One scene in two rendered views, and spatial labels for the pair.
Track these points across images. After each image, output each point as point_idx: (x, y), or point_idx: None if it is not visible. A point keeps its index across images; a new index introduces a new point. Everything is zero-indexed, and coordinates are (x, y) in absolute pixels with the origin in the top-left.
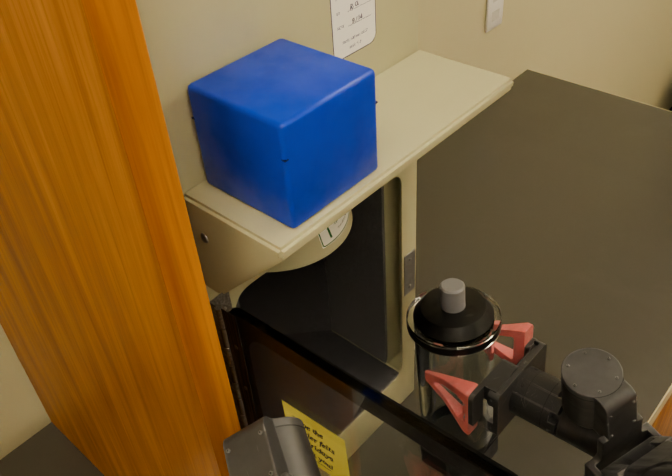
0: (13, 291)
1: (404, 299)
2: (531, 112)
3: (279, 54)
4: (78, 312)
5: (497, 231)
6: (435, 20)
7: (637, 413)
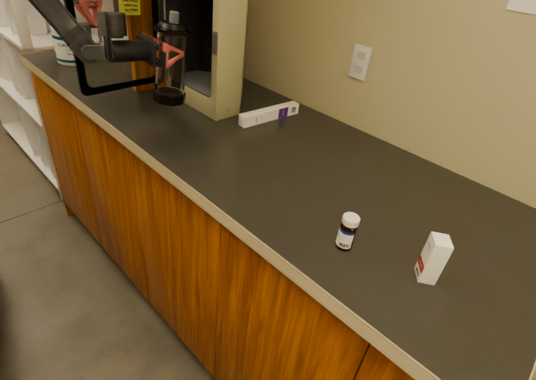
0: None
1: (212, 56)
2: (492, 211)
3: None
4: None
5: (326, 162)
6: (479, 84)
7: (100, 32)
